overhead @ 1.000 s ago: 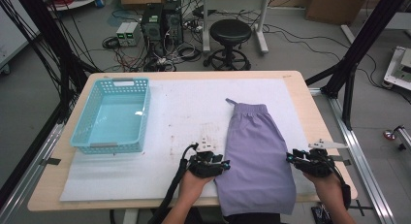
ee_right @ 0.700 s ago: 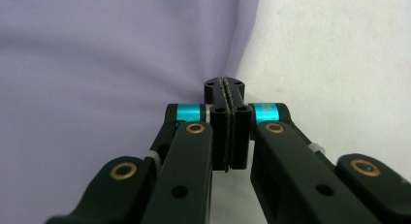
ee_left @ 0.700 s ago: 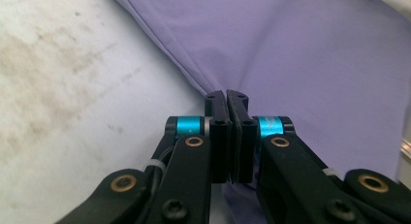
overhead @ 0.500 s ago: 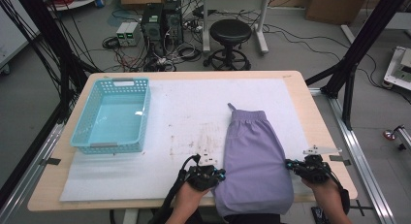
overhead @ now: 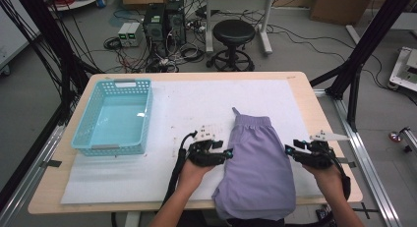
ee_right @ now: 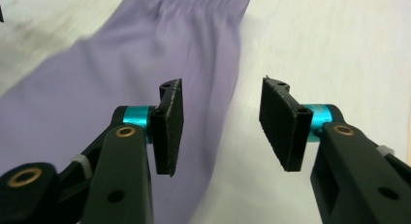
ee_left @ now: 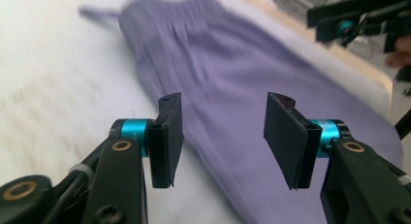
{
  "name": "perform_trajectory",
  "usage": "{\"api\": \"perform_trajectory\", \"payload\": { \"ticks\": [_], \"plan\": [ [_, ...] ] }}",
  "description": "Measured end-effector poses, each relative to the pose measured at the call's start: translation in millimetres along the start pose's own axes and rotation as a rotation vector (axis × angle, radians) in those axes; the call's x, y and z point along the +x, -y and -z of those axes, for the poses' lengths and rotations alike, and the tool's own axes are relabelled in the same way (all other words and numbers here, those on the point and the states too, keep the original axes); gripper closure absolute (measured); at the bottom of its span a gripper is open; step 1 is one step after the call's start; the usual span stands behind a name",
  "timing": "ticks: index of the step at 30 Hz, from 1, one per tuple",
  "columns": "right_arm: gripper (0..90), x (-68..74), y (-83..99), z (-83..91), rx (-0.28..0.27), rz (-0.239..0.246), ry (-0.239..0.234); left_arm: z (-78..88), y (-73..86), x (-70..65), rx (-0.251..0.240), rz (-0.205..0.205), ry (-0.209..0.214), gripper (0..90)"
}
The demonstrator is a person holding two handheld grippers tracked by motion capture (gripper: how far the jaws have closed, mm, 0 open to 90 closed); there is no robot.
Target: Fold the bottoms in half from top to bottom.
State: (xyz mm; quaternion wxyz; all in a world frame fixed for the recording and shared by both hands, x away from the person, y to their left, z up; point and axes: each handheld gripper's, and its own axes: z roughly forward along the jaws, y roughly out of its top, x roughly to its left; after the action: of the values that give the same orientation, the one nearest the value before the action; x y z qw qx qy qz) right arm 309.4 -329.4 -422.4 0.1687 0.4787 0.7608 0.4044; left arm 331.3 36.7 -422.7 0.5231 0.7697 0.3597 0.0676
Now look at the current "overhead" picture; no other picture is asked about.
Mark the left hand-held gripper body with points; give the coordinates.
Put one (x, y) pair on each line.
(205, 156)

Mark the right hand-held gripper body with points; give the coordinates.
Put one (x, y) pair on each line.
(319, 158)

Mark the purple shorts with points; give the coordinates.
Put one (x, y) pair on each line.
(255, 168)

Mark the light blue plastic basket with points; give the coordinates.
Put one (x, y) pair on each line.
(114, 122)

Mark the person's left hand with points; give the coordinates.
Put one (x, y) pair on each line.
(190, 176)

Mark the person's right hand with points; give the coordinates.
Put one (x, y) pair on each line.
(327, 182)

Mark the black tape strip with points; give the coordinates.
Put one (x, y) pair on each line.
(350, 163)
(50, 163)

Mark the white foam mat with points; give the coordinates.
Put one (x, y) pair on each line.
(183, 102)

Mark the dark device on floor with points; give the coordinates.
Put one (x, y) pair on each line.
(323, 215)

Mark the black tape cross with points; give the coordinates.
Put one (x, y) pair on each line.
(365, 210)

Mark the metal stand with red wheel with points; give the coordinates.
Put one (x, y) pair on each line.
(395, 136)

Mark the black round stool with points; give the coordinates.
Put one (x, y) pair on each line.
(233, 32)

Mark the white metal device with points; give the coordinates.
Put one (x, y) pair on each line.
(406, 69)

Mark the black computer tower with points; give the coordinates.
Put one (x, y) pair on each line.
(154, 24)
(175, 24)

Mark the white power supply unit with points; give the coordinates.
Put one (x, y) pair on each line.
(124, 35)
(135, 33)

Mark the large cardboard box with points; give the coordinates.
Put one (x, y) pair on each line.
(341, 7)

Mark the round white table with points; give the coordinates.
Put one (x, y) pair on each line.
(82, 3)

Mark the white panel cart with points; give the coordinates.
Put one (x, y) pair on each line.
(10, 30)

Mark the aluminium rail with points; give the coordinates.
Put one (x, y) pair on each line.
(370, 174)
(29, 178)

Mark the white desk frame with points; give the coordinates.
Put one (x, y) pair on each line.
(266, 27)

